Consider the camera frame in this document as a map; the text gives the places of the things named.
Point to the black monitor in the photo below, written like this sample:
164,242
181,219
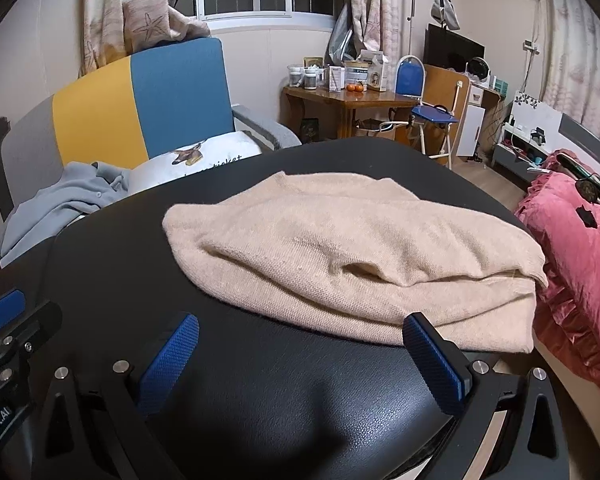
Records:
445,47

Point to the light wooden computer desk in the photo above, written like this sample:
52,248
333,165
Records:
442,95

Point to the beige knitted sweater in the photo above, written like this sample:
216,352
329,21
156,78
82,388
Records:
330,250

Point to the metal pole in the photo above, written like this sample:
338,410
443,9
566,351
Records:
410,10

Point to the cream box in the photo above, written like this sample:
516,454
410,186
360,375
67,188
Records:
355,71

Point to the blue folding chair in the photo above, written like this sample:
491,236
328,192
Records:
409,80

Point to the light blue garment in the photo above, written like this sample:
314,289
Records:
55,205

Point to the pink ruffled bed cover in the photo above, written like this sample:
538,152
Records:
580,270

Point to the brown paper bag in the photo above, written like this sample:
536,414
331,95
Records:
375,131

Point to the glass jar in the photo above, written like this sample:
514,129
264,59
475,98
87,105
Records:
295,77
310,80

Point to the white decal panel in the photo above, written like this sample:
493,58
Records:
535,112

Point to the round white desk fan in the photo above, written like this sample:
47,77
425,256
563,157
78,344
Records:
477,70

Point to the beige patterned curtain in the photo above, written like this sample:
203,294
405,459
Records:
380,0
580,60

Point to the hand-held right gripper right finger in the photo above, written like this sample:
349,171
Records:
435,365

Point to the blue yellow grey armchair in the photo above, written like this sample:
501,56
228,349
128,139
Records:
180,90

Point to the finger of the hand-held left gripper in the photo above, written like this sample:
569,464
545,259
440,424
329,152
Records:
0,310

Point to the beige starfish print curtain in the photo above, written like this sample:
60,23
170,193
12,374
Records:
110,10

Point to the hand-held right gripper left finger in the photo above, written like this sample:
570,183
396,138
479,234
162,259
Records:
170,360

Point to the white deer print pillow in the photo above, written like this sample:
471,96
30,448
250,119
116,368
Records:
215,152

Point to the silver foil bag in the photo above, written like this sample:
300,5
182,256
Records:
341,40

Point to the brown wooden desk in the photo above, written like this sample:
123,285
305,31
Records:
360,101

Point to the grey hanging bag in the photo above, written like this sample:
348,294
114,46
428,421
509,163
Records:
445,10

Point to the grey bedside shelf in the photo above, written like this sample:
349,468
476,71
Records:
515,157

